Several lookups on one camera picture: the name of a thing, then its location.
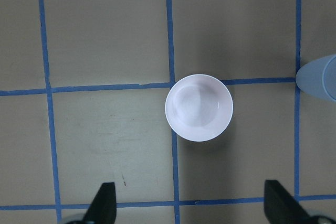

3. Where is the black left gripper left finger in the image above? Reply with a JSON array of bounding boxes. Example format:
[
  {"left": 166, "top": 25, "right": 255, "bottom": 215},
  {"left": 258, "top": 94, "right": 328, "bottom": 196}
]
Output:
[{"left": 81, "top": 182, "right": 117, "bottom": 224}]

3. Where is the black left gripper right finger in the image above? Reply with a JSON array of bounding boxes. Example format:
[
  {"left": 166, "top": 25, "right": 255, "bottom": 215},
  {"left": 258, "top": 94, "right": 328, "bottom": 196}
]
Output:
[{"left": 264, "top": 179, "right": 336, "bottom": 224}]

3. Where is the blue cup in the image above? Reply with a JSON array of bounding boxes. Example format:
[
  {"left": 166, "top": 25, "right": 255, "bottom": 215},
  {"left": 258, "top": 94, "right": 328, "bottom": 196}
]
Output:
[
  {"left": 296, "top": 55, "right": 335, "bottom": 102},
  {"left": 322, "top": 55, "right": 336, "bottom": 100}
]

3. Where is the pink bowl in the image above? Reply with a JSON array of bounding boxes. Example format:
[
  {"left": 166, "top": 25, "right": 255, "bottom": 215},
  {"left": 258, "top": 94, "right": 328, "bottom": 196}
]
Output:
[{"left": 165, "top": 74, "right": 234, "bottom": 142}]

